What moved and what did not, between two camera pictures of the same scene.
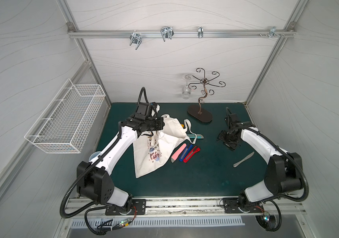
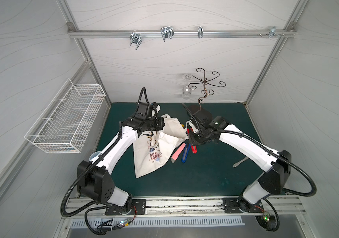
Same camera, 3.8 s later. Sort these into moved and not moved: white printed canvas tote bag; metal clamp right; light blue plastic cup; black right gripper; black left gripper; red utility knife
Moved: black right gripper; red utility knife
Not moved: metal clamp right; light blue plastic cup; black left gripper; white printed canvas tote bag
